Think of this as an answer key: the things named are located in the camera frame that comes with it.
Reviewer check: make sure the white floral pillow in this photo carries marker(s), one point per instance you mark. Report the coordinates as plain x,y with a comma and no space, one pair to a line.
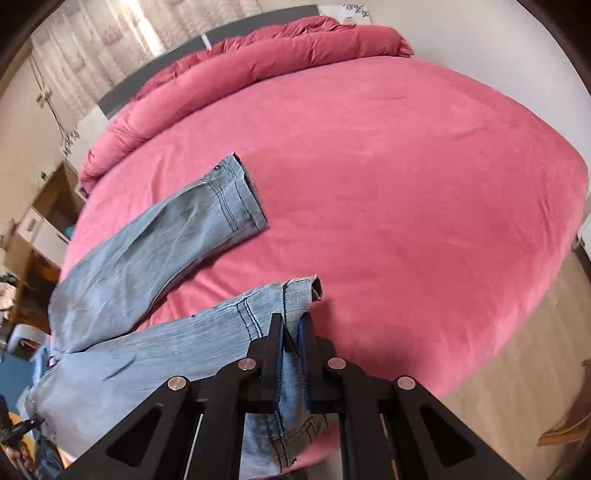
344,13

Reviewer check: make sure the white storage box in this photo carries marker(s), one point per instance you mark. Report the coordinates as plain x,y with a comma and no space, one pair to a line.
46,235

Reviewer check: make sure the light blue denim pants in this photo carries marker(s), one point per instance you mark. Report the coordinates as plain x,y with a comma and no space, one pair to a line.
138,258

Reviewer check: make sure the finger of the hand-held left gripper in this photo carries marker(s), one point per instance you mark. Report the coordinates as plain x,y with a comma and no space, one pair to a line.
25,425

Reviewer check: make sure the wooden shelf unit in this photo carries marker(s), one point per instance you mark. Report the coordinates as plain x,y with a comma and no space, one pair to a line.
51,198

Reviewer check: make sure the pink bed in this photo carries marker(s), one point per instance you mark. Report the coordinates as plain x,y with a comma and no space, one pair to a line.
392,184

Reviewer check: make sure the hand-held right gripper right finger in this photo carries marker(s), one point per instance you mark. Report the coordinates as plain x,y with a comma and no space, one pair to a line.
305,350

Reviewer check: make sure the grey white chair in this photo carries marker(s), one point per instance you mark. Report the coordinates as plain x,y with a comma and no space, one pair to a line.
23,337

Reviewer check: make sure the patterned beige curtain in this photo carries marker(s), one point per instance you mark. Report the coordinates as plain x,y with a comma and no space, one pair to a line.
92,37

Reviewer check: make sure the grey headboard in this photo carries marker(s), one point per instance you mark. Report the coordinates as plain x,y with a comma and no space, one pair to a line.
138,85

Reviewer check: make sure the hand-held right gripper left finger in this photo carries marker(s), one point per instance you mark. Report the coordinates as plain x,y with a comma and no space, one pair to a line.
272,350

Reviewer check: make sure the red duvet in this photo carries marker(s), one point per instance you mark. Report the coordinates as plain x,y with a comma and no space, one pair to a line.
277,55

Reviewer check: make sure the wooden furniture piece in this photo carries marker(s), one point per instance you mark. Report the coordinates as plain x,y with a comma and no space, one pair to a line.
568,429

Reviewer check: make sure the blue cloth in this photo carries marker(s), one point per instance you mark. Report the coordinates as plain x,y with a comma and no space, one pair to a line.
16,378

